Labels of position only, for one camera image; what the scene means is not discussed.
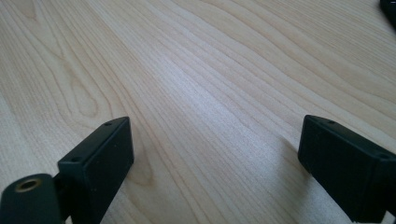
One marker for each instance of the black glove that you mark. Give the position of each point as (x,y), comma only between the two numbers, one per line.
(390,11)

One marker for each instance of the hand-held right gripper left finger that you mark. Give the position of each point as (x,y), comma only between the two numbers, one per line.
(96,168)

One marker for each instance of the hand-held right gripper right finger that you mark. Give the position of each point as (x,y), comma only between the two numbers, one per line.
(348,168)

